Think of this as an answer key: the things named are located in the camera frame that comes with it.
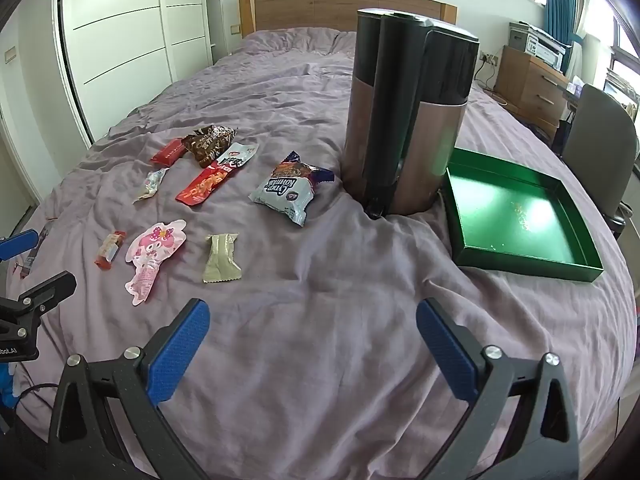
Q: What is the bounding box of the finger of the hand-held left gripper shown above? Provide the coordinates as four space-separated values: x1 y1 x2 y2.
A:
0 229 40 261
0 271 77 333

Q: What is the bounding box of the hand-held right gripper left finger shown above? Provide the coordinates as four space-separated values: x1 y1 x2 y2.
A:
47 298 211 480

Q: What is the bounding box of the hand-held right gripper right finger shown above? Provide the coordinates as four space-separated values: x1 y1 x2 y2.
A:
416 298 581 480

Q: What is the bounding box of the small clear red biscuit packet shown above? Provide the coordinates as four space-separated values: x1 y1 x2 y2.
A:
95 230 127 271

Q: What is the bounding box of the pink cartoon snack packet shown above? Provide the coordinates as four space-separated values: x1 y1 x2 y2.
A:
124 219 187 307

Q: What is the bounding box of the beige snack packet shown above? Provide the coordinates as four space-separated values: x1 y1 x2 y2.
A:
202 233 243 284

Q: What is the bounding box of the small white candy wrapper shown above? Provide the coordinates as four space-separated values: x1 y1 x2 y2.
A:
132 168 170 204

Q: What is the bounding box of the green tray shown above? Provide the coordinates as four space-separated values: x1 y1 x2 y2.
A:
440 147 605 283

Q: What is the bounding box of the long red orange snack packet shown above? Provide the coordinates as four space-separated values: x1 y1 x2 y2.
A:
176 162 236 207

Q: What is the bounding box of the small red snack packet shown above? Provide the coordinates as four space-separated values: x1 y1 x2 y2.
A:
151 139 187 167

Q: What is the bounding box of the blue white cookie packet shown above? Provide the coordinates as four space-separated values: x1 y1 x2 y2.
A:
249 151 336 227

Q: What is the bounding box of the white and red snack packet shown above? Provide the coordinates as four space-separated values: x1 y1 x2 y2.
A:
216 142 261 168

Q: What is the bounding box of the brown chocolate snack packet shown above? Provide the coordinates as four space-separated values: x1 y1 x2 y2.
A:
181 125 237 169

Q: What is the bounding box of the red white fabric tag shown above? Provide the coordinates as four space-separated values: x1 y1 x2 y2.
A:
17 225 52 279

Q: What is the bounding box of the bed with purple duvet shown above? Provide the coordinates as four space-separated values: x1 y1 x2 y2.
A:
10 27 636 480

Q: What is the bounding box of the black and brown electric kettle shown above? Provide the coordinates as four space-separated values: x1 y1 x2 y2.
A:
342 7 481 220

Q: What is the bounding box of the white wardrobe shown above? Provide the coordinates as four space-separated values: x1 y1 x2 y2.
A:
52 0 215 147

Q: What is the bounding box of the grey office chair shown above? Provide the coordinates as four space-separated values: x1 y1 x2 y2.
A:
562 83 640 241

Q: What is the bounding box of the wooden dresser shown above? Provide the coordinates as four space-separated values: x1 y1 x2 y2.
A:
495 45 571 133

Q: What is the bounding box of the white grey printer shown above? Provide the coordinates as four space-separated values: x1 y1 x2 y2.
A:
509 21 573 72

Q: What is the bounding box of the teal curtain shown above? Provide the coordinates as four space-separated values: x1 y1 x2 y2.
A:
542 0 581 71

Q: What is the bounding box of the large window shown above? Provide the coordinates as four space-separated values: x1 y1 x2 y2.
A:
582 0 640 126

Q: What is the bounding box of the wooden bed headboard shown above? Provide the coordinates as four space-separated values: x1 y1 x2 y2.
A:
239 0 458 38

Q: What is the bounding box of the black cable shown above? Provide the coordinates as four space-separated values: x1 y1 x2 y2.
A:
14 382 62 403

